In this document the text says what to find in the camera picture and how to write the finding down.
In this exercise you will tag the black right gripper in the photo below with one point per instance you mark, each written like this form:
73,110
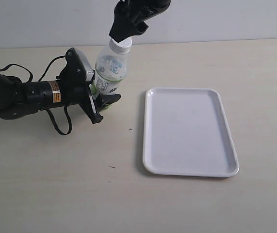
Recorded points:
128,11

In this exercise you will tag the clear plastic drink bottle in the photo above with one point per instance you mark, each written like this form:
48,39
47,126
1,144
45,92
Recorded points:
110,70

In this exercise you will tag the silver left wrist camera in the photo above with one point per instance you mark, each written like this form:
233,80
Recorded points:
79,65

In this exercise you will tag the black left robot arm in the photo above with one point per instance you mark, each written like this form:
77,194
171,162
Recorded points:
19,99

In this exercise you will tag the white rectangular plastic tray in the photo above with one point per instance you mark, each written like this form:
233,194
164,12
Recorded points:
186,133

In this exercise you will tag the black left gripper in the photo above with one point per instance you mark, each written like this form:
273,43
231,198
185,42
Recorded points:
74,92

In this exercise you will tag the white bottle cap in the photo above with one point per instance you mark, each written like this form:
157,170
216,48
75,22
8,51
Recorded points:
122,47

